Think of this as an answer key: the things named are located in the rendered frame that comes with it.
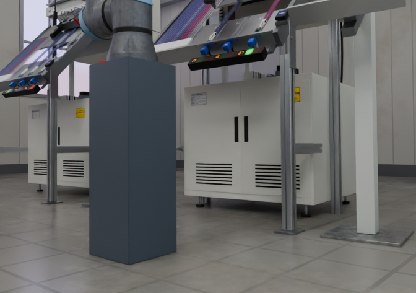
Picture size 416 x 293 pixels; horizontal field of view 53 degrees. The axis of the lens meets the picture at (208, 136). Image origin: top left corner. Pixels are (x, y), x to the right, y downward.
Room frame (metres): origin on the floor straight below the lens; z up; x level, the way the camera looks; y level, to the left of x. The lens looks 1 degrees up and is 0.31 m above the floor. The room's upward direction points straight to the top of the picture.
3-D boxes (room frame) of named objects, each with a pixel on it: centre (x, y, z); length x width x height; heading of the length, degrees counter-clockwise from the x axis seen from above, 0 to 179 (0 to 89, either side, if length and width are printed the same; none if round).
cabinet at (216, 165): (2.23, -0.35, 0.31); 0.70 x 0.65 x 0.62; 54
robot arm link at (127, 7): (1.24, 0.23, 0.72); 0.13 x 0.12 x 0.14; 49
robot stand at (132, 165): (1.23, 0.22, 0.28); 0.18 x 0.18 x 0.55; 50
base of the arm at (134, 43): (1.23, 0.22, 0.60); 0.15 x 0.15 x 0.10
